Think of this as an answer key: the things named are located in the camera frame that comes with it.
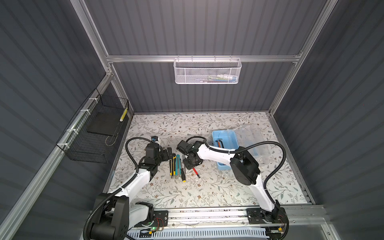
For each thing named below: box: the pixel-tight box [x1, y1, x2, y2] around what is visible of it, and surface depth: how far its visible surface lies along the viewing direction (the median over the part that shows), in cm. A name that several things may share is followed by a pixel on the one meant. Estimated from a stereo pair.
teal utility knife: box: [175, 154, 182, 176], surface depth 92 cm
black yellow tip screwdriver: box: [181, 168, 187, 183], surface depth 88 cm
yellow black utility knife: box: [169, 155, 177, 176], surface depth 93 cm
